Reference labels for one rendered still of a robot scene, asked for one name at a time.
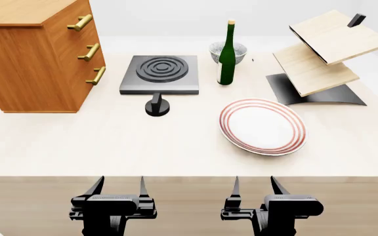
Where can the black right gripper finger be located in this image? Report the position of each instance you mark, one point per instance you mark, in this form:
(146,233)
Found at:
(279,186)
(235,188)

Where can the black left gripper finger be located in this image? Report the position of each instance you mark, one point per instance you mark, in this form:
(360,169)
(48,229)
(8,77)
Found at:
(143,188)
(95,188)

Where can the black stove knob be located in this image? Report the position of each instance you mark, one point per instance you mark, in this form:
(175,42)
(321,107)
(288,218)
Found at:
(157,106)

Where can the grey electric stove plate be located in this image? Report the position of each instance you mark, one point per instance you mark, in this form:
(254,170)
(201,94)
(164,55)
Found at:
(160,76)

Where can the white plate with red rings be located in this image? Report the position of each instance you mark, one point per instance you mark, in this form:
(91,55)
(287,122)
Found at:
(262,126)

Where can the green wine bottle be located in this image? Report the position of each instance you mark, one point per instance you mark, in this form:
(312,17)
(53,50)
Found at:
(227,64)

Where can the two-tier wooden shelf rack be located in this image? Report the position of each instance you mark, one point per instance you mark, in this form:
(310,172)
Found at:
(320,64)

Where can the wooden drawer cabinet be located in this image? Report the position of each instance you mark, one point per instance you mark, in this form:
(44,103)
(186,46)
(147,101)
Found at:
(28,64)

